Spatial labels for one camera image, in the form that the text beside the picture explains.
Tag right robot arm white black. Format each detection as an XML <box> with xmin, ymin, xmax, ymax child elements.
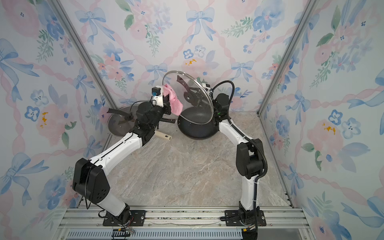
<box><xmin>178</xmin><ymin>87</ymin><xmax>268</xmax><ymax>226</ymax></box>

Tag glass pot lid black handle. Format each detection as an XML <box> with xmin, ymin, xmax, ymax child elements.
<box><xmin>163</xmin><ymin>71</ymin><xmax>214</xmax><ymax>125</ymax></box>

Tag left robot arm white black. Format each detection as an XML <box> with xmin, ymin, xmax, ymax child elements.
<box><xmin>73</xmin><ymin>101</ymin><xmax>171</xmax><ymax>226</ymax></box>

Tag aluminium frame post right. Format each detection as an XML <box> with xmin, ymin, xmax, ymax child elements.
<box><xmin>257</xmin><ymin>0</ymin><xmax>318</xmax><ymax>117</ymax></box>

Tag black corrugated cable hose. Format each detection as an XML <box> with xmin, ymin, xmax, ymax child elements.
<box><xmin>210</xmin><ymin>80</ymin><xmax>268</xmax><ymax>235</ymax></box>

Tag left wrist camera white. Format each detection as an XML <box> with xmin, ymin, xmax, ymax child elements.
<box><xmin>151</xmin><ymin>86</ymin><xmax>164</xmax><ymax>108</ymax></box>

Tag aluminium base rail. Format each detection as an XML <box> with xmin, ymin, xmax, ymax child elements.
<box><xmin>53</xmin><ymin>206</ymin><xmax>315</xmax><ymax>240</ymax></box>

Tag pink cloth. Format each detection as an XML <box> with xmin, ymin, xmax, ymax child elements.
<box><xmin>163</xmin><ymin>84</ymin><xmax>184</xmax><ymax>116</ymax></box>

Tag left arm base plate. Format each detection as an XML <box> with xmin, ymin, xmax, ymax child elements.
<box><xmin>102</xmin><ymin>210</ymin><xmax>147</xmax><ymax>228</ymax></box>

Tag steel pan beige handle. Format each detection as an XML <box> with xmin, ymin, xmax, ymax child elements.
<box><xmin>107</xmin><ymin>104</ymin><xmax>173</xmax><ymax>142</ymax></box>

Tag aluminium frame post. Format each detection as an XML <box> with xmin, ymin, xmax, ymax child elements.
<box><xmin>257</xmin><ymin>0</ymin><xmax>318</xmax><ymax>117</ymax></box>
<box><xmin>48</xmin><ymin>0</ymin><xmax>118</xmax><ymax>109</ymax></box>

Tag glass lid on steel pan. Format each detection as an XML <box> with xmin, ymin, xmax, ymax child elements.
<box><xmin>107</xmin><ymin>105</ymin><xmax>138</xmax><ymax>137</ymax></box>

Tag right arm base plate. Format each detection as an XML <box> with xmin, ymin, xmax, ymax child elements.
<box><xmin>220</xmin><ymin>209</ymin><xmax>267</xmax><ymax>227</ymax></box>

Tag aluminium frame post left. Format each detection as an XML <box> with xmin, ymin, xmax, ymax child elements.
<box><xmin>48</xmin><ymin>0</ymin><xmax>118</xmax><ymax>109</ymax></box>

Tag black frying pan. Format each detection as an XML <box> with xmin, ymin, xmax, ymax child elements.
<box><xmin>178</xmin><ymin>107</ymin><xmax>219</xmax><ymax>140</ymax></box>

